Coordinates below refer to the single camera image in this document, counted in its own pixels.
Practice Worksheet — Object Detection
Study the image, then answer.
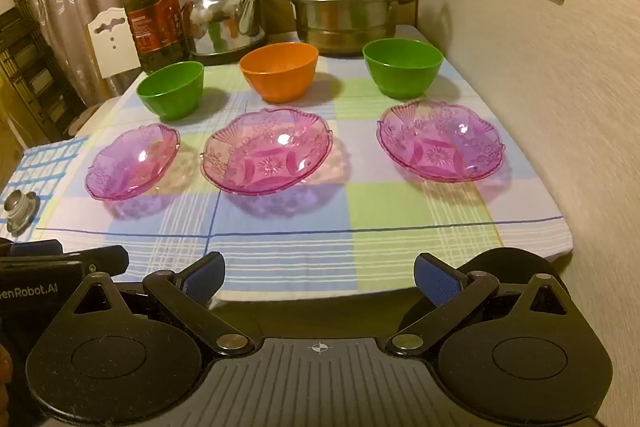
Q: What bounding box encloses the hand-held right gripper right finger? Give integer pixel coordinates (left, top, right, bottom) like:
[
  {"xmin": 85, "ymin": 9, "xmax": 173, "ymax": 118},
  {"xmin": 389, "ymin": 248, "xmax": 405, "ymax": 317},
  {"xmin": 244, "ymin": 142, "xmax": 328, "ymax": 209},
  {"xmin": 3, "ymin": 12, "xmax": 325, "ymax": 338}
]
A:
[{"xmin": 385, "ymin": 252, "xmax": 573, "ymax": 358}]

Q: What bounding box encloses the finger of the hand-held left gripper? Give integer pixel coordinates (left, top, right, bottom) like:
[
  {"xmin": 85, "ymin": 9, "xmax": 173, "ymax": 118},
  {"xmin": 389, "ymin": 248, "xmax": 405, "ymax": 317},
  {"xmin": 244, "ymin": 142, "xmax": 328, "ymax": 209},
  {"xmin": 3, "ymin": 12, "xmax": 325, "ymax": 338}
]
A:
[
  {"xmin": 60, "ymin": 245, "xmax": 129, "ymax": 280},
  {"xmin": 0, "ymin": 238, "xmax": 63, "ymax": 259}
]

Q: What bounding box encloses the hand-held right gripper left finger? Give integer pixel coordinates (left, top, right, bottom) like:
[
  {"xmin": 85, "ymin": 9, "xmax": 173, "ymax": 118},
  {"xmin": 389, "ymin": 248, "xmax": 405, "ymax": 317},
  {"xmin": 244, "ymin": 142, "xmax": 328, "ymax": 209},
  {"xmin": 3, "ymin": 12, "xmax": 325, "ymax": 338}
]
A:
[{"xmin": 64, "ymin": 251, "xmax": 256, "ymax": 358}]

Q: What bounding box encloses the pink transparent plate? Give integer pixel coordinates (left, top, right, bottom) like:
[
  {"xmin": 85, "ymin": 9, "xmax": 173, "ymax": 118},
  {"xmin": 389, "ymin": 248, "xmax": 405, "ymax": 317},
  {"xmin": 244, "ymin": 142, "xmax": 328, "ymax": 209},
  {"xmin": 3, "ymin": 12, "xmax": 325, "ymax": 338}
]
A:
[
  {"xmin": 200, "ymin": 107, "xmax": 333, "ymax": 196},
  {"xmin": 376, "ymin": 99, "xmax": 506, "ymax": 182},
  {"xmin": 84, "ymin": 123, "xmax": 181, "ymax": 202}
]

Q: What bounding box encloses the green plastic bowl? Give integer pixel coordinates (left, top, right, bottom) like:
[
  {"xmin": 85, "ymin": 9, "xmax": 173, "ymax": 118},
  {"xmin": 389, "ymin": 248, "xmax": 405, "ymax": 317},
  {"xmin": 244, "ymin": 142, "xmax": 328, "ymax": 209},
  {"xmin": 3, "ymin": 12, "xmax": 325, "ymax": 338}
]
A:
[
  {"xmin": 136, "ymin": 61, "xmax": 205, "ymax": 122},
  {"xmin": 362, "ymin": 38, "xmax": 444, "ymax": 100}
]

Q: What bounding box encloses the orange plastic bowl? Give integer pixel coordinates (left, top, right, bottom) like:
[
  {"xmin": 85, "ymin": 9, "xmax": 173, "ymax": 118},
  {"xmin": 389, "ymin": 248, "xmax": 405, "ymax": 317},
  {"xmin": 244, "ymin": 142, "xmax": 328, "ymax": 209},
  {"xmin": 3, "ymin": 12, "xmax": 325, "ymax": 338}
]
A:
[{"xmin": 238, "ymin": 42, "xmax": 320, "ymax": 104}]

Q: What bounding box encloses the person's left hand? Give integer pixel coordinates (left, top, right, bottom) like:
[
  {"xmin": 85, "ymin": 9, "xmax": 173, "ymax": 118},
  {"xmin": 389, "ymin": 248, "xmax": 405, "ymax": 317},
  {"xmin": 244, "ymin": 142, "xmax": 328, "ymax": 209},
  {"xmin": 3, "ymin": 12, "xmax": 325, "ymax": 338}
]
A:
[{"xmin": 0, "ymin": 344, "xmax": 14, "ymax": 415}]

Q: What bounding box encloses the small metal knob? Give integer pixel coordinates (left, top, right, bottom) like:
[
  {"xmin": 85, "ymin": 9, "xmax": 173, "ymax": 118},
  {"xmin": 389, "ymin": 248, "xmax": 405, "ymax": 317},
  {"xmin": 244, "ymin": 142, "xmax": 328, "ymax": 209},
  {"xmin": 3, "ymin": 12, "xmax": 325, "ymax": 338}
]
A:
[{"xmin": 4, "ymin": 189, "xmax": 40, "ymax": 226}]

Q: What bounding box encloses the blue checkered towel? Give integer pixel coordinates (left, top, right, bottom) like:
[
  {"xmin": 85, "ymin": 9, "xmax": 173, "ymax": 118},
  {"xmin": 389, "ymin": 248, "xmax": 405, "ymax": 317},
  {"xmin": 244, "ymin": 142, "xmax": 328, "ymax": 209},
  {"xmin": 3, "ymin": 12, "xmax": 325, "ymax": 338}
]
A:
[{"xmin": 0, "ymin": 137, "xmax": 91, "ymax": 238}]

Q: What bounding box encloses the checkered tablecloth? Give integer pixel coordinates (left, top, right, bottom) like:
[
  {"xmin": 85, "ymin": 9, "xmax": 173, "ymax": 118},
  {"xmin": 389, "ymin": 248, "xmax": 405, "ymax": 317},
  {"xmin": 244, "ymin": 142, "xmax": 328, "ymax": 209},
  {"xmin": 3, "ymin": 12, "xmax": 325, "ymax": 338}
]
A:
[{"xmin": 0, "ymin": 24, "xmax": 575, "ymax": 310}]

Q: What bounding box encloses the dark folding rack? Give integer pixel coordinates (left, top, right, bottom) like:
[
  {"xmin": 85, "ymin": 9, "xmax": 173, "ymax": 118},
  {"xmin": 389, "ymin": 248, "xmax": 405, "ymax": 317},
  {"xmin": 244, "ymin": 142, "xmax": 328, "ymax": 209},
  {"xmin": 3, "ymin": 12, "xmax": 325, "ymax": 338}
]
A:
[{"xmin": 0, "ymin": 0, "xmax": 88, "ymax": 145}]

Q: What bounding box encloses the white chair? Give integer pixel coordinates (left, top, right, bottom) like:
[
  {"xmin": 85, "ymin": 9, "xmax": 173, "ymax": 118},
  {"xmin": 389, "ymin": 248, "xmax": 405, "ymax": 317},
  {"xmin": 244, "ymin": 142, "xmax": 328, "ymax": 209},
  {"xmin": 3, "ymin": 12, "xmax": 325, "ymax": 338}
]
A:
[{"xmin": 87, "ymin": 7, "xmax": 142, "ymax": 82}]

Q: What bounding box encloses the cooking oil bottle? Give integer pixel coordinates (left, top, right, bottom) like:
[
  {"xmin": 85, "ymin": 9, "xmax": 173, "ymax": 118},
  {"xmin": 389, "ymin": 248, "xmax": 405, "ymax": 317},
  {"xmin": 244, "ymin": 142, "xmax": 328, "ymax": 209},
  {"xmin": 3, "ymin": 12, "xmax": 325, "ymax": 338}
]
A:
[{"xmin": 119, "ymin": 0, "xmax": 190, "ymax": 75}]

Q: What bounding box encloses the stainless steel kettle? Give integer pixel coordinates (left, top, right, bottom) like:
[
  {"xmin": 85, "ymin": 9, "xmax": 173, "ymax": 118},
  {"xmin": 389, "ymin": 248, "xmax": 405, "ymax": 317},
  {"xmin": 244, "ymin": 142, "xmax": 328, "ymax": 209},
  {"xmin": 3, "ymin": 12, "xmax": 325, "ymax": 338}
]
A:
[{"xmin": 181, "ymin": 0, "xmax": 268, "ymax": 65}]

